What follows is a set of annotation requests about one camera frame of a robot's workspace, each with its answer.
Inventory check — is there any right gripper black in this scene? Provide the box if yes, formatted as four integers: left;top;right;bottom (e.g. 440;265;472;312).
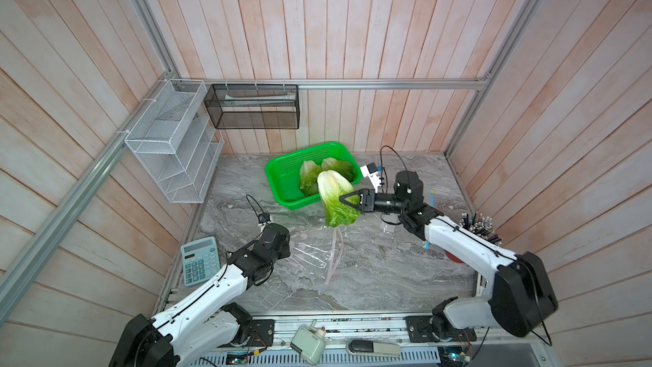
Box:
341;192;409;219

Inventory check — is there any chinese cabbage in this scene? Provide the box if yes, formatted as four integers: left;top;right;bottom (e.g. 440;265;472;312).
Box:
318;171;360;228
321;157;356;183
300;161;322;197

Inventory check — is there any clear zip bag blue seal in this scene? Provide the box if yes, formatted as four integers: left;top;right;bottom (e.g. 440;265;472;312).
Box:
380;183;443;241

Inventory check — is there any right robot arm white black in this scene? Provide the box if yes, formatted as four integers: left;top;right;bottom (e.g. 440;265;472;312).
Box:
340;171;559;343

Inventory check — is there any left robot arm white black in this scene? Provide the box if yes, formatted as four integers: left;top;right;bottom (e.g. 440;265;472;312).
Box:
109;223;290;366

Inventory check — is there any green plastic basket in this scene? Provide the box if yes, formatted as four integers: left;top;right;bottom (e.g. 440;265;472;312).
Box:
265;142;363;210

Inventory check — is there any white box device front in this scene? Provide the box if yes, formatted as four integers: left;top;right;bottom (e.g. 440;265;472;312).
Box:
290;326;326;366

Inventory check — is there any teal calculator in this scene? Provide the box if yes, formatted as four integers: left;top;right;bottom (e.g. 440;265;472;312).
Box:
181;236;220;287

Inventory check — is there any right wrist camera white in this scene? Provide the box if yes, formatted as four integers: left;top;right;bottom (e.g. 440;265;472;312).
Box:
360;163;384;192

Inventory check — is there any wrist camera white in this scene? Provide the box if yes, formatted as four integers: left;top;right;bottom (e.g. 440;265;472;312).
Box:
360;163;384;192
257;212;272;225

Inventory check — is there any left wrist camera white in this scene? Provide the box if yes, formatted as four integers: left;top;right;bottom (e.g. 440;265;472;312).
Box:
257;212;272;225

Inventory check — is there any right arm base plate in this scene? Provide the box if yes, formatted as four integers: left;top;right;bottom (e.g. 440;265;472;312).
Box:
404;315;477;343

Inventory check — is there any black mesh wall basket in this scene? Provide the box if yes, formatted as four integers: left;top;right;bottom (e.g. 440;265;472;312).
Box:
204;83;301;130

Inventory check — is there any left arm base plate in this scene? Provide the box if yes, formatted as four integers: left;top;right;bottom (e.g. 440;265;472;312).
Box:
228;319;275;348

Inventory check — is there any aluminium rail back wall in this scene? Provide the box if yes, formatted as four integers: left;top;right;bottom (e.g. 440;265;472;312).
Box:
172;77;487;91

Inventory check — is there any aluminium rail wall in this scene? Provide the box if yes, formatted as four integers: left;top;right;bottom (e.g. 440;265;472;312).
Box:
1;71;178;324
172;77;487;91

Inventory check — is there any white wire mesh shelf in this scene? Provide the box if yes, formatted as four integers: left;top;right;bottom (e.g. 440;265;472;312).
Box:
125;79;224;204

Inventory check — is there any aluminium rail left wall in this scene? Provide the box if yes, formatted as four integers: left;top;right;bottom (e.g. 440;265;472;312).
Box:
1;71;178;324

